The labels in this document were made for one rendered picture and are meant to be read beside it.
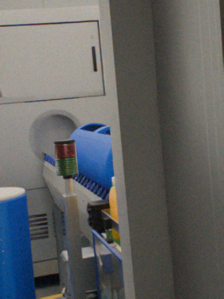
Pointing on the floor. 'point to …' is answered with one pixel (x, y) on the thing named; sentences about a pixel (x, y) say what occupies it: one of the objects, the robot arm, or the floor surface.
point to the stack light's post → (74, 246)
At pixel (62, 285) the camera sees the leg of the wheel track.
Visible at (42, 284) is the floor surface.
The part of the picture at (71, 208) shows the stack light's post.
